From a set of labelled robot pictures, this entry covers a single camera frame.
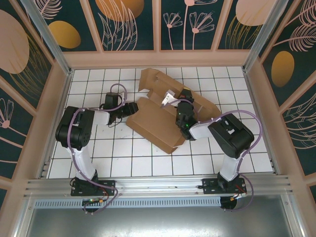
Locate brown cardboard box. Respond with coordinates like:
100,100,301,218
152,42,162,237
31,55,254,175
125,68,222,155

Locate dark panel with orange oval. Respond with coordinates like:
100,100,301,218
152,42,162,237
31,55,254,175
32,0,104,53

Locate dark panel with pink flowers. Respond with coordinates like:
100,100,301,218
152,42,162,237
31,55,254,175
160,0,229,51

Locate dark panel orange circle leaves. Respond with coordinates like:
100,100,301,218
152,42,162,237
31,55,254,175
88,0,158,52

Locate dark panel with pink circle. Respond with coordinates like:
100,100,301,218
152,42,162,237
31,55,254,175
216,0,275,51

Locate dark panel single pink flower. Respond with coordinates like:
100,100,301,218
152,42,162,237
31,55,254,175
0,86,35,180

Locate dark panel pink oval gold-lines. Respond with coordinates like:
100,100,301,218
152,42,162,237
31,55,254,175
0,0,55,112

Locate grey metal sheet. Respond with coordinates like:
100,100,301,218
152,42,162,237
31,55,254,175
24,207,301,237

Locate dark panel pink feather leaves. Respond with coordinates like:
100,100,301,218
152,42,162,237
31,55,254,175
281,92,316,176

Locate dark panel orange oval feathers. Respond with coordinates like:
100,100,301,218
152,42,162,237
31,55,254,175
259,0,316,108

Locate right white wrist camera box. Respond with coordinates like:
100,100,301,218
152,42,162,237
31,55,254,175
161,90,176,105

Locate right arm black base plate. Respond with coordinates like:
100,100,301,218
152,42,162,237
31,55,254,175
201,178,247,196

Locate long aluminium mounting rail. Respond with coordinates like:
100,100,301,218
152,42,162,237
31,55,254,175
23,175,293,198

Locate aluminium corner post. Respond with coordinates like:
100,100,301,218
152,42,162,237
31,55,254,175
242,0,288,72
21,0,74,76

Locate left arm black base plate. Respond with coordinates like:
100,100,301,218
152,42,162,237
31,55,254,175
71,179,117,197

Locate aluminium side rail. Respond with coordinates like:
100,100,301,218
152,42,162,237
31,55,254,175
243,69,281,176
37,70,74,179

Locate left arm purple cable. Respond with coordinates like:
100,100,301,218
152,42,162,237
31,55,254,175
66,83,128,215

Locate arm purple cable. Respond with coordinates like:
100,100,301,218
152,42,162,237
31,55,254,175
66,83,128,215
159,98,263,213

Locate slotted grey cable duct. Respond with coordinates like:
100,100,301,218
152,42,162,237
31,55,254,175
33,197,222,208

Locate small circuit board with wires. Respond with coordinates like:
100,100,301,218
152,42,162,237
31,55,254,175
82,197,106,206

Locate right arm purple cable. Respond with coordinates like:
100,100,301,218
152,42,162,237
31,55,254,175
159,98,263,213

